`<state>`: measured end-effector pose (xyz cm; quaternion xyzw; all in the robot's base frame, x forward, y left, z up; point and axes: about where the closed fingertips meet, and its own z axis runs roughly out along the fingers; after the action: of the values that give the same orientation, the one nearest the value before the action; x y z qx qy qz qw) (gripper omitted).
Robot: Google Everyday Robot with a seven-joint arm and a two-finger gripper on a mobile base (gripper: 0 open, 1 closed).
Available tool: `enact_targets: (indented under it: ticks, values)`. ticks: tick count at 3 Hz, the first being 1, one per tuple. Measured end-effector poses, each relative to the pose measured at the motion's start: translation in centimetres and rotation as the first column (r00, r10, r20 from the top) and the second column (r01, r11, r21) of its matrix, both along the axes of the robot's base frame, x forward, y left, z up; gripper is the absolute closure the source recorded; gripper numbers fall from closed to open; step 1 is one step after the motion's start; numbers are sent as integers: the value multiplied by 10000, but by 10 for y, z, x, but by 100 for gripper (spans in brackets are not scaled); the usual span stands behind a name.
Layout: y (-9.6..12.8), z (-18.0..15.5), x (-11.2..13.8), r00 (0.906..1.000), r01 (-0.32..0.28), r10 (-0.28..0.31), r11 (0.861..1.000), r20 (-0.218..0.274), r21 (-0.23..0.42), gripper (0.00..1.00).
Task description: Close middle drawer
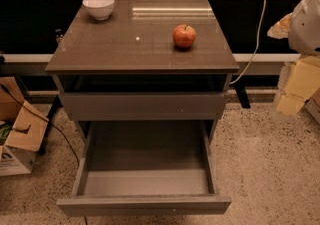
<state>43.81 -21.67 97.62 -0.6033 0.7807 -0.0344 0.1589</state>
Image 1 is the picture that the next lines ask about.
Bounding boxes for grey drawer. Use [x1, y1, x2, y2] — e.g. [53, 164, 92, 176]
[60, 93, 226, 121]
[57, 120, 231, 216]

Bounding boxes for white ceramic bowl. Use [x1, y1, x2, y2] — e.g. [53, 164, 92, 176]
[82, 0, 115, 20]

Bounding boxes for open cardboard box left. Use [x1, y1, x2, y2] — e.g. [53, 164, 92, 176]
[0, 77, 48, 176]

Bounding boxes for white cable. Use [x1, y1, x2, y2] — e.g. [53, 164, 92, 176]
[229, 0, 267, 86]

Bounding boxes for black cable on floor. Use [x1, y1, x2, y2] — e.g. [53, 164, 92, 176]
[0, 83, 81, 167]

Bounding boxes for grey top drawer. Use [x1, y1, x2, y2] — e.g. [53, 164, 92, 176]
[60, 93, 226, 121]

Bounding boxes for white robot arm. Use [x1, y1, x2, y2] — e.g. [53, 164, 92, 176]
[267, 0, 320, 117]

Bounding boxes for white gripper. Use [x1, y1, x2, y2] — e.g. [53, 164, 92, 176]
[267, 13, 320, 116]

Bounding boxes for grey drawer cabinet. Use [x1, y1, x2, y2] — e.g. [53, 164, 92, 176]
[46, 0, 238, 135]

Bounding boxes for cardboard box right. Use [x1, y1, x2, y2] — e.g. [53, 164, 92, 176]
[305, 88, 320, 124]

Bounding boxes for red apple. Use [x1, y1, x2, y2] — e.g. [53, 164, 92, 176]
[172, 24, 196, 48]

